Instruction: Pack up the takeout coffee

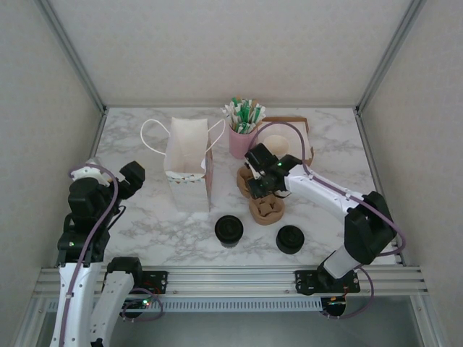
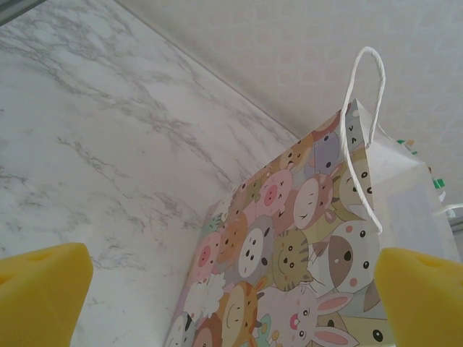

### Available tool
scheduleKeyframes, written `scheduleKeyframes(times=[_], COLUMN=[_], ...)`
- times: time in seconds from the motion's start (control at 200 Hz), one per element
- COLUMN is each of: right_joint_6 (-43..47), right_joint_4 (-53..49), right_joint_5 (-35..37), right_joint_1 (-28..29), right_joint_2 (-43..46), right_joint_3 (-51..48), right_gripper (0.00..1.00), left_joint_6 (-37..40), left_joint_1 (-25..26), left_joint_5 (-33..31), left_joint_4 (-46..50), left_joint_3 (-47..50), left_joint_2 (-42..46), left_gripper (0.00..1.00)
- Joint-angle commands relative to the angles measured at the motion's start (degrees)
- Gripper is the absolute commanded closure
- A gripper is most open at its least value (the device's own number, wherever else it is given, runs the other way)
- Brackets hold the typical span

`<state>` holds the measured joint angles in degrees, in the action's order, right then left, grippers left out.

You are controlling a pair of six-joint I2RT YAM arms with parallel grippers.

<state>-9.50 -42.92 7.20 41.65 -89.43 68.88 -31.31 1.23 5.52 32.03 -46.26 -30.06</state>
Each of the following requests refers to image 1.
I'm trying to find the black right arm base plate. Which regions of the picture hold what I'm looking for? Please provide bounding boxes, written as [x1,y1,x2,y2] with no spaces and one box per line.
[294,269,362,296]

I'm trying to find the perforated grey cable duct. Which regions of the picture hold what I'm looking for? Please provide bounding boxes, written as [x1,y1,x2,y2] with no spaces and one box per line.
[46,298,323,312]

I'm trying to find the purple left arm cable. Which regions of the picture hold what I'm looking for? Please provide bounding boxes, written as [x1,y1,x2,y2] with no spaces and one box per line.
[61,164,163,347]

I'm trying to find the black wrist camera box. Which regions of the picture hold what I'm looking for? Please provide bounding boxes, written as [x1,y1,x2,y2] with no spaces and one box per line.
[244,142,282,173]
[68,164,113,218]

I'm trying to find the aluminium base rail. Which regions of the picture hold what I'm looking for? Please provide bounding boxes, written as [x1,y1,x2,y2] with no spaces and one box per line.
[34,265,430,298]

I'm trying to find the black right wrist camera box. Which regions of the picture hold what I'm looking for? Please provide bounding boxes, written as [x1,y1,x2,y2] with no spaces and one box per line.
[244,142,282,173]

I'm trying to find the brown cardboard napkin box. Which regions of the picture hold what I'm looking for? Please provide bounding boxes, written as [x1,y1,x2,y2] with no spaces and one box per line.
[259,116,316,168]

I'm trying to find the coffee cup with black lid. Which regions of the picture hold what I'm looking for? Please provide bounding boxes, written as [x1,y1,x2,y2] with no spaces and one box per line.
[275,224,306,255]
[213,215,244,249]

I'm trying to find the beige paper cup stack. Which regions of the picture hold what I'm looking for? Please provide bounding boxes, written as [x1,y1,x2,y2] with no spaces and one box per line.
[263,133,290,157]

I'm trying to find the white paper gift bag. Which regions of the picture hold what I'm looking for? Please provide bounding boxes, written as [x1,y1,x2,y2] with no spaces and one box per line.
[140,116,227,213]

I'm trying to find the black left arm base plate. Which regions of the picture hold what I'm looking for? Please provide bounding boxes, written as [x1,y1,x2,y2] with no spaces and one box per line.
[102,270,169,296]

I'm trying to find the brown pulp cup carrier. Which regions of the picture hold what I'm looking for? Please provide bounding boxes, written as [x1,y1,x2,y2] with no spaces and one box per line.
[248,197,285,227]
[235,165,256,200]

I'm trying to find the aluminium frame post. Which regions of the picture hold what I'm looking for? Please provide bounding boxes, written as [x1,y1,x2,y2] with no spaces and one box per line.
[355,0,428,115]
[38,0,109,113]

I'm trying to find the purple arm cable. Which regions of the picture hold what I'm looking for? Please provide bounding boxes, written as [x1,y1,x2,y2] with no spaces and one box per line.
[251,121,408,321]
[61,164,163,347]

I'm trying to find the white paper napkin stack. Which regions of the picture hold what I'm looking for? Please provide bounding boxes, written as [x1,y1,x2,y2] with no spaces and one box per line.
[257,121,314,162]

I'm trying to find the pink cylindrical holder cup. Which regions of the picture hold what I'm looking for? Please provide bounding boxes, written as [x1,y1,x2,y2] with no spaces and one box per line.
[228,124,258,160]

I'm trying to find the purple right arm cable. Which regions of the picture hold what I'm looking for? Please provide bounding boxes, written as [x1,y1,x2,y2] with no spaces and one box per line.
[251,121,408,321]

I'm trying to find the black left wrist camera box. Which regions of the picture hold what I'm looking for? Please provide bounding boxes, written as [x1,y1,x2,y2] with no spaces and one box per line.
[68,164,113,218]

